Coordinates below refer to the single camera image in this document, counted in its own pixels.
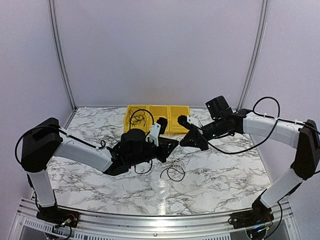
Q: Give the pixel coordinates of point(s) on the middle yellow bin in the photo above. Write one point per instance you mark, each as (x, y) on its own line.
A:
(161, 111)

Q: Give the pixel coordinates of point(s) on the right yellow bin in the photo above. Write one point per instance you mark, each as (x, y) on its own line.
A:
(174, 111)

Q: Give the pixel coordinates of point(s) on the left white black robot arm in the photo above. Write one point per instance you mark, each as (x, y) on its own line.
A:
(49, 139)

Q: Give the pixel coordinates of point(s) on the aluminium corner post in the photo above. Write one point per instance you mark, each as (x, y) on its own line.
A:
(255, 53)
(59, 54)

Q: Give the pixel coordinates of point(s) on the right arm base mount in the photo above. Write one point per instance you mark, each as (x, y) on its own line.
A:
(248, 218)

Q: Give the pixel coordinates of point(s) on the aluminium front frame rail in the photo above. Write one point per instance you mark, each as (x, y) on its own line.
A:
(106, 226)

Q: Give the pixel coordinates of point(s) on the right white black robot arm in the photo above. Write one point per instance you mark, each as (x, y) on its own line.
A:
(304, 137)

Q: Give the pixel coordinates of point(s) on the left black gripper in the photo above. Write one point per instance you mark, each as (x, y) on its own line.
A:
(164, 146)

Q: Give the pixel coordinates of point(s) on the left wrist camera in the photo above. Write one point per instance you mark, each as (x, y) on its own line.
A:
(156, 130)

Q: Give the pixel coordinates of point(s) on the left aluminium corner post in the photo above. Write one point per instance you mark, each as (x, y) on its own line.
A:
(59, 54)

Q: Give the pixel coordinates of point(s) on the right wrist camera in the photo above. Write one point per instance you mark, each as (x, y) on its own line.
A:
(189, 122)

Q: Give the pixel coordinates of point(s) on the right aluminium corner post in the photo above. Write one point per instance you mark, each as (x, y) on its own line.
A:
(255, 53)

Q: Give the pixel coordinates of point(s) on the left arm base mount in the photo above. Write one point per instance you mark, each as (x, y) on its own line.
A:
(59, 218)

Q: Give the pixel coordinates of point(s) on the left yellow bin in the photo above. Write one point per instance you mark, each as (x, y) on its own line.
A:
(135, 118)

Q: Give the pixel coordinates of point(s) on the yellow bin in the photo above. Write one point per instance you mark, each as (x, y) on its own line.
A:
(174, 111)
(161, 111)
(135, 118)

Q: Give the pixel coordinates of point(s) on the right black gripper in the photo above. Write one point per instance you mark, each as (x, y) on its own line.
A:
(193, 136)

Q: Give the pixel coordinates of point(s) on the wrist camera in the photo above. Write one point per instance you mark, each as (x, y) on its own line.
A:
(156, 130)
(189, 122)

